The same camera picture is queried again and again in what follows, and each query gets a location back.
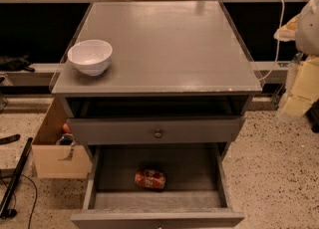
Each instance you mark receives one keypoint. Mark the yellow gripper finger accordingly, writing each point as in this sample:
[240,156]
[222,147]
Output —
[287,32]
[302,89]

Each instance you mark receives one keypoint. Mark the red coke can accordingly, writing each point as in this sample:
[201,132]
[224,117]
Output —
[150,179]

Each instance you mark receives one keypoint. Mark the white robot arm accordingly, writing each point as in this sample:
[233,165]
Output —
[307,32]

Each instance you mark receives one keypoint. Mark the closed grey top drawer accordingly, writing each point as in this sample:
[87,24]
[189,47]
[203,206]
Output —
[98,131]

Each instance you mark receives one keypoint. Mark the open grey middle drawer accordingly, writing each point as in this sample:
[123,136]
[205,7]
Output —
[165,186]

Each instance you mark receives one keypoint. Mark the round metal drawer knob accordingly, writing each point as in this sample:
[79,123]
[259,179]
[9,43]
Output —
[158,133]

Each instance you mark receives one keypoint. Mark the grey wooden cabinet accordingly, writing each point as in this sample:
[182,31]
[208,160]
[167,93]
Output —
[170,60]

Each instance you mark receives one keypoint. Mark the white ceramic bowl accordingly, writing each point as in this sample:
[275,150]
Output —
[91,57]

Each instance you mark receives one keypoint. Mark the orange ball in box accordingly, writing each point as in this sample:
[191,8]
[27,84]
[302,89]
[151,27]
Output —
[66,128]

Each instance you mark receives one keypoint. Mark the cardboard box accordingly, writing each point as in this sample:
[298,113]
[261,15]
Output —
[53,160]

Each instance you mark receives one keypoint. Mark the black bag on ledge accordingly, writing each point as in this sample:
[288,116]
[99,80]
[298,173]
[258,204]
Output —
[13,64]

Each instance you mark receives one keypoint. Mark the black pole on floor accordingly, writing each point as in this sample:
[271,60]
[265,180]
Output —
[14,179]

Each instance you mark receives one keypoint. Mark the black flat tool on floor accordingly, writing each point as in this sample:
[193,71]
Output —
[9,139]

